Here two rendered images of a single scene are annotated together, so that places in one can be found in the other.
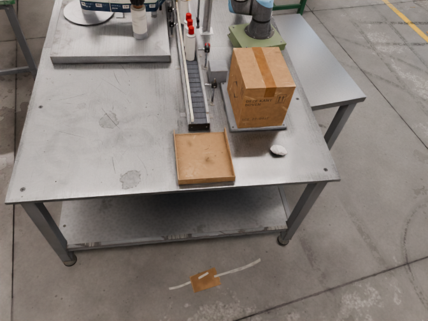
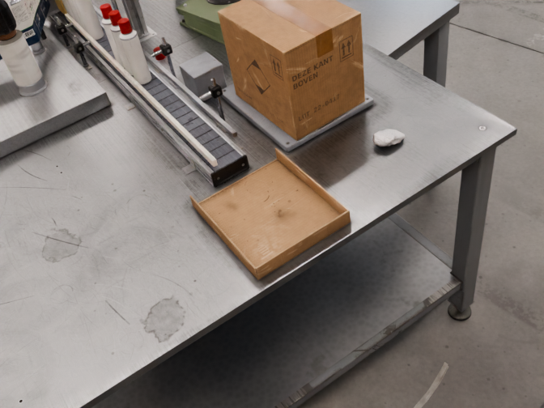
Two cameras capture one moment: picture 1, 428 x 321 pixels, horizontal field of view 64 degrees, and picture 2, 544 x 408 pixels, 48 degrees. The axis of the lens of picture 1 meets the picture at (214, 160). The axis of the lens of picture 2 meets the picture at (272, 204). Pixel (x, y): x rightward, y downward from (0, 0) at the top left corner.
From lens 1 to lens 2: 36 cm
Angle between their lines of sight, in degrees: 11
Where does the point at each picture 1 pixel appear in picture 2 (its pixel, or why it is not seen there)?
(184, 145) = (224, 213)
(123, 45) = (12, 116)
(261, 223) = (414, 299)
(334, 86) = (401, 11)
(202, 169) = (282, 234)
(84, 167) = (62, 345)
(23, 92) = not seen: outside the picture
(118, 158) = (118, 297)
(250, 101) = (299, 76)
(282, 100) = (349, 49)
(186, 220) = (285, 364)
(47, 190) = not seen: outside the picture
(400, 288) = not seen: outside the picture
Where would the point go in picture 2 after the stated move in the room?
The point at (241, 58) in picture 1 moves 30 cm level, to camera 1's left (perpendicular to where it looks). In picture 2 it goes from (243, 19) to (129, 53)
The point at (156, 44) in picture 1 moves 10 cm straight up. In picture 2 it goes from (71, 88) to (58, 61)
